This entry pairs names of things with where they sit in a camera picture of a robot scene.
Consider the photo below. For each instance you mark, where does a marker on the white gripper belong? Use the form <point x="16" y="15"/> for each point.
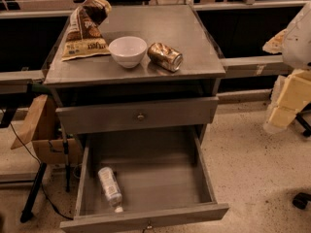
<point x="298" y="44"/>

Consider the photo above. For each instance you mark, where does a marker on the clear plastic water bottle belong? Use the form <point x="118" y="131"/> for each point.
<point x="111" y="188"/>

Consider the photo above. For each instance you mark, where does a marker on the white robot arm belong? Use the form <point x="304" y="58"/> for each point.
<point x="296" y="46"/>

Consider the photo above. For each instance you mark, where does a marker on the closed top drawer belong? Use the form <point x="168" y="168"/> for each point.
<point x="137" y="115"/>

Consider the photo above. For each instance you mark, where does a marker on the open middle drawer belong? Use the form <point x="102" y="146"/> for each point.
<point x="163" y="179"/>

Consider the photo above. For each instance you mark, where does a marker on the crushed gold soda can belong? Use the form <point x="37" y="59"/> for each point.
<point x="165" y="57"/>

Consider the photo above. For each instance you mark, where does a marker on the black chair caster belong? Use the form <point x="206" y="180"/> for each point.
<point x="301" y="200"/>

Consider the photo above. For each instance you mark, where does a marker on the white bowl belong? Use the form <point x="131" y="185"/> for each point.
<point x="128" y="51"/>

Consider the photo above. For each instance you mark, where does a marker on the brown chip bag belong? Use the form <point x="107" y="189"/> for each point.
<point x="84" y="38"/>

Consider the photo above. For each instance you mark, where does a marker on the cardboard box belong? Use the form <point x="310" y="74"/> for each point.
<point x="52" y="151"/>

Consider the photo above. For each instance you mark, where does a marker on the wooden board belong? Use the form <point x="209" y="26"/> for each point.
<point x="28" y="129"/>

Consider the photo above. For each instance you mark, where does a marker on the black tripod stand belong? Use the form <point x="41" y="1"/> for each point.
<point x="26" y="213"/>

